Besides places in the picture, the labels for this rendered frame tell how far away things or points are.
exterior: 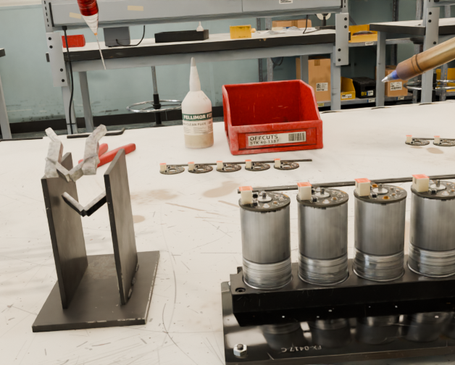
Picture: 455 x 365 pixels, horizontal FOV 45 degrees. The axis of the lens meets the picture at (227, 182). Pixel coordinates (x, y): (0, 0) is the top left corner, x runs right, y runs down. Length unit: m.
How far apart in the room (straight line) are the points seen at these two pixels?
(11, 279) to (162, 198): 0.16
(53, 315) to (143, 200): 0.19
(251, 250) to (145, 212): 0.19
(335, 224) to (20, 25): 4.60
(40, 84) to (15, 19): 0.53
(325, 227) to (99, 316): 0.12
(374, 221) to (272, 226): 0.05
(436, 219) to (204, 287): 0.13
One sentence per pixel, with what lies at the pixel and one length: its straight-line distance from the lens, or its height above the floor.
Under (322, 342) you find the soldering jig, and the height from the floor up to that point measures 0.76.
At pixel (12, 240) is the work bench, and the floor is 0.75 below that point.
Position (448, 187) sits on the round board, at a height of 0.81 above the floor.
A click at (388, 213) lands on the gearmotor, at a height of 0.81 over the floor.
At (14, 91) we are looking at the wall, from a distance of 4.87.
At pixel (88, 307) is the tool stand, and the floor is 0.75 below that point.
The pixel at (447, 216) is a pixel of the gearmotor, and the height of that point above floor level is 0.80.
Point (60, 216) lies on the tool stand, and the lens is 0.31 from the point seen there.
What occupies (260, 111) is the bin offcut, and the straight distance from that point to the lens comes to 0.70.
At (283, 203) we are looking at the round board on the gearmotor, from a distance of 0.26.
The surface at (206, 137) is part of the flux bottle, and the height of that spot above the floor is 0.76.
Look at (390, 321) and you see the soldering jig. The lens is 0.27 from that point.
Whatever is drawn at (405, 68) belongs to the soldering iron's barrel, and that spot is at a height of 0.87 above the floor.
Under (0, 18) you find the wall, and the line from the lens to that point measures 4.84.
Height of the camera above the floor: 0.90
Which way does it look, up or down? 18 degrees down
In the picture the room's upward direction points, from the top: 4 degrees counter-clockwise
